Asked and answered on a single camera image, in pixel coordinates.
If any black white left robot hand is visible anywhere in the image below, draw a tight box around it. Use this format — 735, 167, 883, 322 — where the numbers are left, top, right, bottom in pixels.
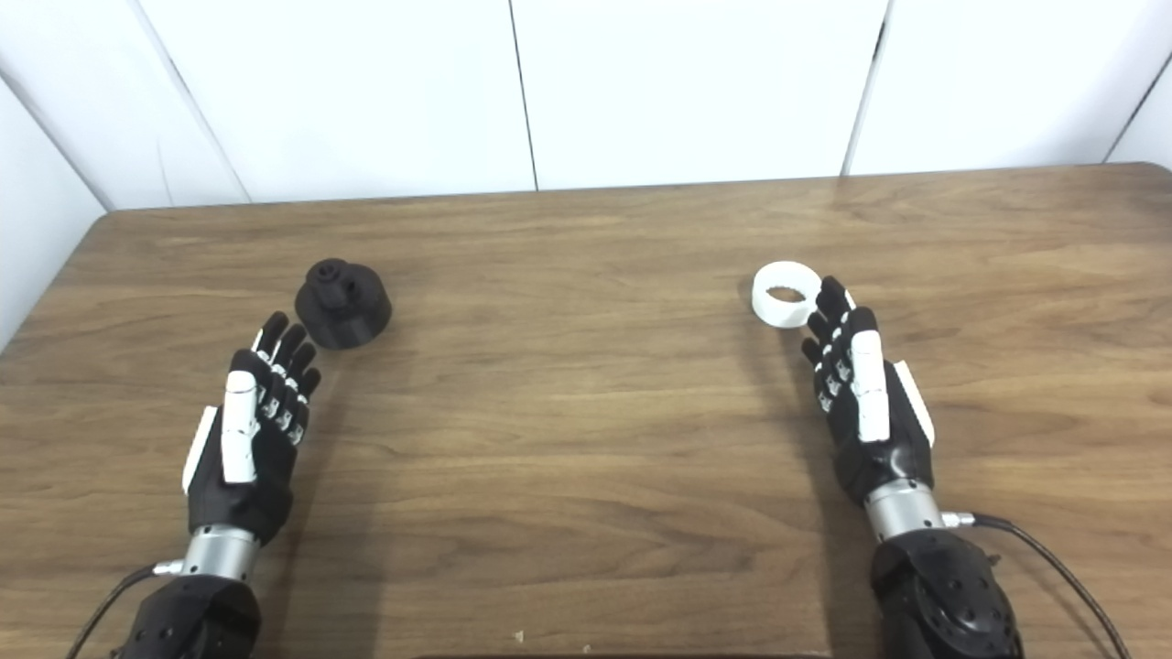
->
181, 311, 322, 546

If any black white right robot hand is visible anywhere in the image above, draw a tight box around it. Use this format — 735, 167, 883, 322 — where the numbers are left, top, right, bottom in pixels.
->
801, 275, 937, 507

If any white ring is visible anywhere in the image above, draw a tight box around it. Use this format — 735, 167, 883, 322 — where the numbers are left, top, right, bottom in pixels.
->
751, 261, 823, 330

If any round black part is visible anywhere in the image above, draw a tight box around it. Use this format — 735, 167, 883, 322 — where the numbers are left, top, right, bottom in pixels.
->
294, 258, 394, 351

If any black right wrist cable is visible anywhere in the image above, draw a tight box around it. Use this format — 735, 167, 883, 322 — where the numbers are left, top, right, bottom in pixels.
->
943, 511, 1133, 659

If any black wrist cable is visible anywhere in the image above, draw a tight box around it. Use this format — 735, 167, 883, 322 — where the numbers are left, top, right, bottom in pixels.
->
943, 511, 1133, 659
64, 560, 186, 659

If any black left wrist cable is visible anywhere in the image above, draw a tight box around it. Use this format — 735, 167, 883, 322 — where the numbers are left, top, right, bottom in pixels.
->
64, 560, 186, 659

